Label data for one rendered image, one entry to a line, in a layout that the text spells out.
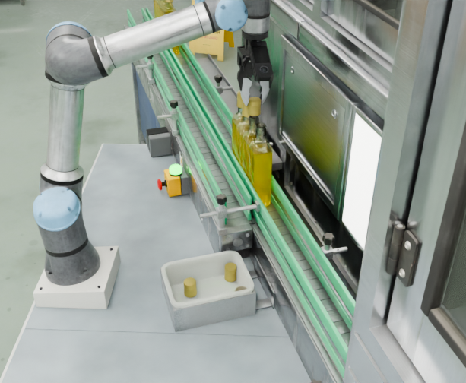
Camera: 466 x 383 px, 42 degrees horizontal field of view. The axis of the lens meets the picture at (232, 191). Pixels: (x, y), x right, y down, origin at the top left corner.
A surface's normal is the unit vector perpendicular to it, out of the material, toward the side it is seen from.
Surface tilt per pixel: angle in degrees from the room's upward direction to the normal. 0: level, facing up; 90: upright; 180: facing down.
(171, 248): 0
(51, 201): 7
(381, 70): 90
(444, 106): 90
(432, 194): 90
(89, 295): 90
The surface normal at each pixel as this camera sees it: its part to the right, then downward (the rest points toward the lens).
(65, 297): -0.04, 0.57
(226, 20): 0.22, 0.52
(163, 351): 0.00, -0.82
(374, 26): -0.96, 0.16
